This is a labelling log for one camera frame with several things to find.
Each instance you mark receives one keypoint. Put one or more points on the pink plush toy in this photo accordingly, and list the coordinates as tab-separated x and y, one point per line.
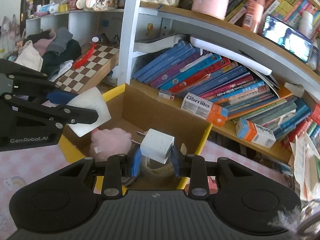
112	140

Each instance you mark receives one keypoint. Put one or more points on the white wooden bookshelf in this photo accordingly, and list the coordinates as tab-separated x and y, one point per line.
130	30

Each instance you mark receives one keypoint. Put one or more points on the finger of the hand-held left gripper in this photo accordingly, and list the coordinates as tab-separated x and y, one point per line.
61	97
82	116

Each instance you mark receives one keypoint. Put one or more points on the pile of papers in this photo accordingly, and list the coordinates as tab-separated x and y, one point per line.
307	165

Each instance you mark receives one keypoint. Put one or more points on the shelf of yellow spined books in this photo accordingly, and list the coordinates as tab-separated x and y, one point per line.
287	2

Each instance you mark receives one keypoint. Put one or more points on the orange white cardboard box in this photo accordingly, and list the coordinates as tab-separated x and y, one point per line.
200	106
255	131

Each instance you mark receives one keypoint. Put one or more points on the white charger plug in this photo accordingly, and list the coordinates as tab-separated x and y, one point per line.
156	145

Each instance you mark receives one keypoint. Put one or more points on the row of blue red books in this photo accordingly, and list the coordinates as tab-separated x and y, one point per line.
200	72

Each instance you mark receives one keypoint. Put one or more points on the yellow cardboard box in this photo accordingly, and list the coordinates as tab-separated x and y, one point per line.
150	110

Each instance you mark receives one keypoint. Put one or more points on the orange pink bottle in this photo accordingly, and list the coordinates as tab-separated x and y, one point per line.
252	12

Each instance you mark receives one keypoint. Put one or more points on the small white red box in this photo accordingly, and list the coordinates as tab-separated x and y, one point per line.
167	94

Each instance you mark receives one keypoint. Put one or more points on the grey tape roll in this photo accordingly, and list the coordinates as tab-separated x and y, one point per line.
157	170

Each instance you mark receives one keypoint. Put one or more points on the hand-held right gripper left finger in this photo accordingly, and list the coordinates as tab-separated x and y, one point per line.
136	163

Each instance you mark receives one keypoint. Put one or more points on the white card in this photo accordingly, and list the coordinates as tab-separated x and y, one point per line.
96	100

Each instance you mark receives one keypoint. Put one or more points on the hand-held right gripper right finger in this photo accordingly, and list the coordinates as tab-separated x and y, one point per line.
177	163

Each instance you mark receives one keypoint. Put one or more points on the red tassel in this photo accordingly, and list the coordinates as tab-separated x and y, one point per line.
83	57

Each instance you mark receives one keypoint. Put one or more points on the smartphone with lit screen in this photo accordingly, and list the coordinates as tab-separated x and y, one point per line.
287	38

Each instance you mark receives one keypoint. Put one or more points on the pink checked desktop mat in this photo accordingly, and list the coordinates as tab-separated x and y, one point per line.
37	170

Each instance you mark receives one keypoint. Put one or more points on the wooden chessboard box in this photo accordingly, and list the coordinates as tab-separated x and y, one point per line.
95	60

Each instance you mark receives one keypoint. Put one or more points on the white lamp bar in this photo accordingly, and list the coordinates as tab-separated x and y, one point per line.
230	55

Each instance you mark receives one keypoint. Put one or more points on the pile of clothes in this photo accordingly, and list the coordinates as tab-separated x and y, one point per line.
55	52

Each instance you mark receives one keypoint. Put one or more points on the white open book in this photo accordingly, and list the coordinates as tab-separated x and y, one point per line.
160	43

